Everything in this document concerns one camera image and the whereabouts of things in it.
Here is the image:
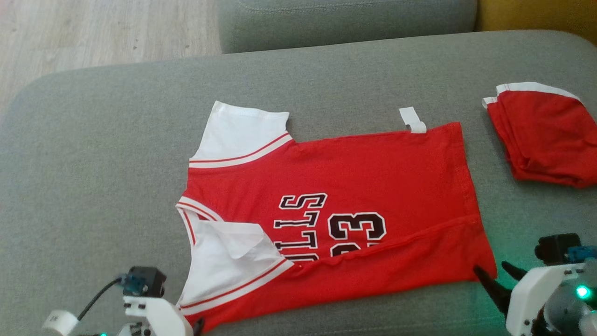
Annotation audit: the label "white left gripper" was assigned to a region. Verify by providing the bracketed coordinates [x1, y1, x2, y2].
[116, 296, 206, 336]

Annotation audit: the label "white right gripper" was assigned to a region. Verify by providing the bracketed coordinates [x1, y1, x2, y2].
[473, 260, 587, 336]

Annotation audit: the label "red shorts with white stripes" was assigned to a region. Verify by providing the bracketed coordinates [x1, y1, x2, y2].
[481, 82, 597, 189]

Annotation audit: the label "red and white basketball jersey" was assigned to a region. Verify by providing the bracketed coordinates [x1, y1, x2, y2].
[175, 100, 498, 335]

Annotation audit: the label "grey fabric sofa seat cushion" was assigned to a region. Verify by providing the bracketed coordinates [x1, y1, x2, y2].
[0, 30, 597, 336]

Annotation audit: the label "mustard yellow sofa section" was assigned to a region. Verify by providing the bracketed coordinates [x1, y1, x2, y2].
[476, 0, 597, 46]

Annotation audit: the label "grey fabric sofa back cushion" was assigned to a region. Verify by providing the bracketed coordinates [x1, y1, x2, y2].
[218, 0, 479, 54]

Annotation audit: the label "black left camera cable, white tag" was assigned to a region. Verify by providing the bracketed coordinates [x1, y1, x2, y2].
[42, 274, 146, 336]

